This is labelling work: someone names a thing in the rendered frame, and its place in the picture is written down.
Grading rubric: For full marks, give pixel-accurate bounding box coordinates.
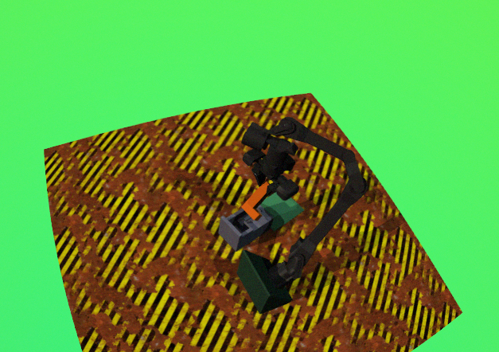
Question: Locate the orange l-shaped block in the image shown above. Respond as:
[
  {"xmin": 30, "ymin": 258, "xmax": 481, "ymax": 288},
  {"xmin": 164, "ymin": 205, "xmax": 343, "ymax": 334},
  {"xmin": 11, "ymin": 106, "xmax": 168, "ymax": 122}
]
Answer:
[{"xmin": 241, "ymin": 181, "xmax": 270, "ymax": 221}]

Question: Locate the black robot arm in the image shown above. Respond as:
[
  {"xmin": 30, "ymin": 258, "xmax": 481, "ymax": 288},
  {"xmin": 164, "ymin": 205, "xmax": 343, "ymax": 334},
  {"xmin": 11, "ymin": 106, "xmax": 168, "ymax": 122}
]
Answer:
[{"xmin": 241, "ymin": 117, "xmax": 368, "ymax": 290}]

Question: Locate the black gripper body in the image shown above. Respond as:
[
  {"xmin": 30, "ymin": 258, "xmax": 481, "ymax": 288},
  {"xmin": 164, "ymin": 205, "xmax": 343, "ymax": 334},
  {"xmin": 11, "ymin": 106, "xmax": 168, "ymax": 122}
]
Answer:
[{"xmin": 243, "ymin": 149, "xmax": 299, "ymax": 201}]

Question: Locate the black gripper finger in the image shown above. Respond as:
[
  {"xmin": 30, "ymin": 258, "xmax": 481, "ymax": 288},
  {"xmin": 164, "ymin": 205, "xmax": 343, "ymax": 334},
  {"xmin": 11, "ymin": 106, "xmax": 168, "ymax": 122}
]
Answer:
[
  {"xmin": 251, "ymin": 168, "xmax": 266, "ymax": 187},
  {"xmin": 267, "ymin": 182, "xmax": 277, "ymax": 195}
]

